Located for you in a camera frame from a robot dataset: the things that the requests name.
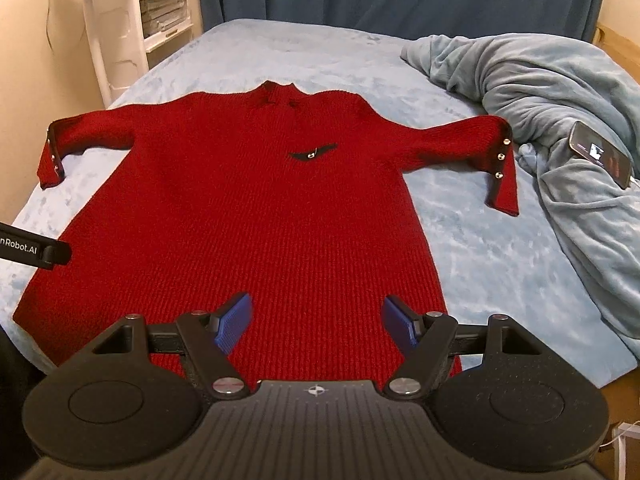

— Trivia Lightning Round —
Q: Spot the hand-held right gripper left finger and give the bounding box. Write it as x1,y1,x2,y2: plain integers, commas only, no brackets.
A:
92,292,253,403

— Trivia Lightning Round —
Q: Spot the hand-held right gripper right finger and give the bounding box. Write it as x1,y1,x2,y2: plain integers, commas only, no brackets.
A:
381,296,543,403

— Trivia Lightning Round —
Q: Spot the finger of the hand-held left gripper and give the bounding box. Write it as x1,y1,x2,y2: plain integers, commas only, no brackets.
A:
41,240,72,269

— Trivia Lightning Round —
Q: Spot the red knit sweater dress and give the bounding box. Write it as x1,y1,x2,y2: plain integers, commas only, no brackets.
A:
12,80,521,391

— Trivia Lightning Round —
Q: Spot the white standing fan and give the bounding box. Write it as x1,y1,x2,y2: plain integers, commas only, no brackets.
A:
54,0,151,108

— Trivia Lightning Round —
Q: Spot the smartphone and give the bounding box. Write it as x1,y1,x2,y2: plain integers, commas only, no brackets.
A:
569,121,636,190

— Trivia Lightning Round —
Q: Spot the stack of books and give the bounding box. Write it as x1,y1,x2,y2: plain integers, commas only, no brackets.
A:
140,0,191,37

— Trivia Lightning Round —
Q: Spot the white shelf unit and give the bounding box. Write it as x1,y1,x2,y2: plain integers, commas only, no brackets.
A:
134,0,194,54

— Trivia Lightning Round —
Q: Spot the grey-blue fleece blanket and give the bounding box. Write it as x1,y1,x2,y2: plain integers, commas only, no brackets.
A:
400,34,640,341

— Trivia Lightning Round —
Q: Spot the wooden headboard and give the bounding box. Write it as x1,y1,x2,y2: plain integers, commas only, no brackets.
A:
595,22,640,83

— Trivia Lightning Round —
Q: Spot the fan power cable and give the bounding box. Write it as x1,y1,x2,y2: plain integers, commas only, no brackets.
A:
44,0,57,53

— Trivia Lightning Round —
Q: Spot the white cable with plug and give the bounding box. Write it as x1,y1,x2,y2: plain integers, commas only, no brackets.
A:
600,421,640,480

